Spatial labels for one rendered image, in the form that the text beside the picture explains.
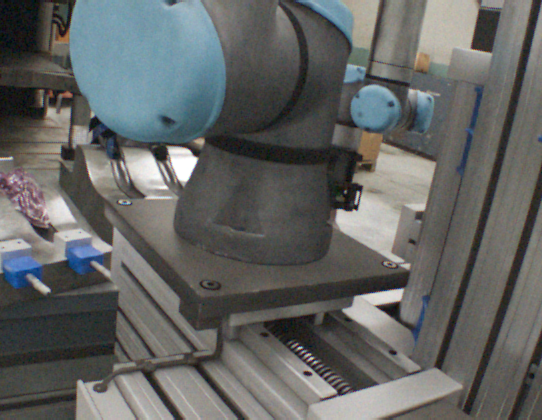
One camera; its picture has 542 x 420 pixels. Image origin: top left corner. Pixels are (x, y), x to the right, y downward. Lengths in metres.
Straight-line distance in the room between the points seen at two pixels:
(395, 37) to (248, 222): 0.50
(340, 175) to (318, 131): 0.59
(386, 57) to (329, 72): 0.43
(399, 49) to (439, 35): 7.86
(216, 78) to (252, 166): 0.15
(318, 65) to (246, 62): 0.11
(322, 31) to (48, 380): 0.81
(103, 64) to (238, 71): 0.09
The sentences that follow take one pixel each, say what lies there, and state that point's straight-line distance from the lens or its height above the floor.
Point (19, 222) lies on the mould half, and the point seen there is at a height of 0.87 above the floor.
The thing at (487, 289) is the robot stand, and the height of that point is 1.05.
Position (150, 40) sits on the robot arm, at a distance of 0.36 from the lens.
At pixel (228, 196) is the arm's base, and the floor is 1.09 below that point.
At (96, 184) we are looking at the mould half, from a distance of 1.19.
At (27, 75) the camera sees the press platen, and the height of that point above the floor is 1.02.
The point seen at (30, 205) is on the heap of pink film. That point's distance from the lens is 1.04.
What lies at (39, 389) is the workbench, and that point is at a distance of 1.10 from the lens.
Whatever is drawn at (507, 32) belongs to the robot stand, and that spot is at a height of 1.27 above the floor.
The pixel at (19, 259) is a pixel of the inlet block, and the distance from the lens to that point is 0.88.
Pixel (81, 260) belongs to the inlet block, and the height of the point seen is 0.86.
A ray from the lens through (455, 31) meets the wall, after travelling 8.62.
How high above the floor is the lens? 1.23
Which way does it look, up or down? 17 degrees down
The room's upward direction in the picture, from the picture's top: 10 degrees clockwise
